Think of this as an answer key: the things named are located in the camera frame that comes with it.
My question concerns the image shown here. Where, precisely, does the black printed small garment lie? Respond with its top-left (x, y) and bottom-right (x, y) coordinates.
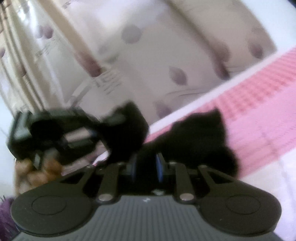
top-left (99, 102), bottom-right (238, 183)

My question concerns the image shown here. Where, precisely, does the left hand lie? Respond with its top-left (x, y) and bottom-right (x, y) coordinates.
top-left (14, 149), bottom-right (63, 197)

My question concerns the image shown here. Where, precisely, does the beige leaf-print curtain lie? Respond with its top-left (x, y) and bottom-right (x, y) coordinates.
top-left (1, 1), bottom-right (276, 124)

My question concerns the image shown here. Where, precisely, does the pink checked bed sheet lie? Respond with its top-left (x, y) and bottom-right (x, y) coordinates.
top-left (92, 46), bottom-right (296, 241)

